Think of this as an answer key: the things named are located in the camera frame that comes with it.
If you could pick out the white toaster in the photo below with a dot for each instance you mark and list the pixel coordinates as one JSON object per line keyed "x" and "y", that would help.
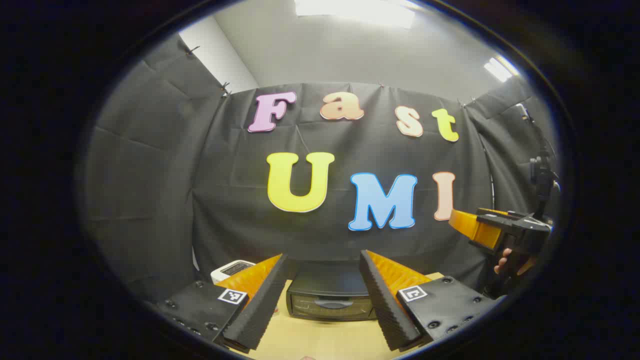
{"x": 230, "y": 270}

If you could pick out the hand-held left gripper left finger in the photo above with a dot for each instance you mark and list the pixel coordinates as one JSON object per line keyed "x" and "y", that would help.
{"x": 265, "y": 305}

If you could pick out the black electric oven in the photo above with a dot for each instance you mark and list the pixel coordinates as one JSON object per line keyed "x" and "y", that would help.
{"x": 330, "y": 287}

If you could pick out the large ceiling light panel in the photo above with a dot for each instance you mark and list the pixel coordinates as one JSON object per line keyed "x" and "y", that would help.
{"x": 355, "y": 12}

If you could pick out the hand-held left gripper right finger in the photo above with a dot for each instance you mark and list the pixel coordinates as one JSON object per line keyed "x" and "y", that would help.
{"x": 382, "y": 305}

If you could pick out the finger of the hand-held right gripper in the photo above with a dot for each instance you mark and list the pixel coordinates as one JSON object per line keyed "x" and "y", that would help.
{"x": 495, "y": 212}
{"x": 475, "y": 227}

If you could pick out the black backdrop cloth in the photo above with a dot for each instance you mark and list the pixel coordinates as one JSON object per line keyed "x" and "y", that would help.
{"x": 225, "y": 200}

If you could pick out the small ceiling light panel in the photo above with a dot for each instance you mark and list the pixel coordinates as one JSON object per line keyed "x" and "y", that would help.
{"x": 497, "y": 70}

